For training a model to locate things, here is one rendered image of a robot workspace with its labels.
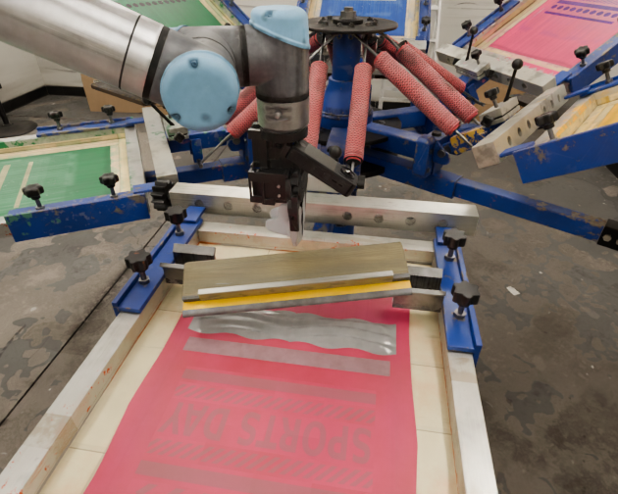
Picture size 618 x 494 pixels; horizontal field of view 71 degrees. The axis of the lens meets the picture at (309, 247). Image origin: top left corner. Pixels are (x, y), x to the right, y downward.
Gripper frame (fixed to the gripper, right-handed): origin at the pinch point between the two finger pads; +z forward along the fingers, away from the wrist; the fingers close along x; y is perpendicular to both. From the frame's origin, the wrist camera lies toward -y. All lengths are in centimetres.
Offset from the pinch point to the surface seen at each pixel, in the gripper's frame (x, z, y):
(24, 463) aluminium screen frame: 39.0, 9.7, 27.3
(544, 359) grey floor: -81, 109, -94
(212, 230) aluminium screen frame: -14.2, 9.7, 22.1
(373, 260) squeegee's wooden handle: 0.8, 2.5, -12.9
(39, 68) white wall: -412, 79, 379
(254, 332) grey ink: 11.0, 12.7, 6.1
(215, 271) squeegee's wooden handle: 6.4, 4.0, 13.5
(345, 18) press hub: -82, -24, 1
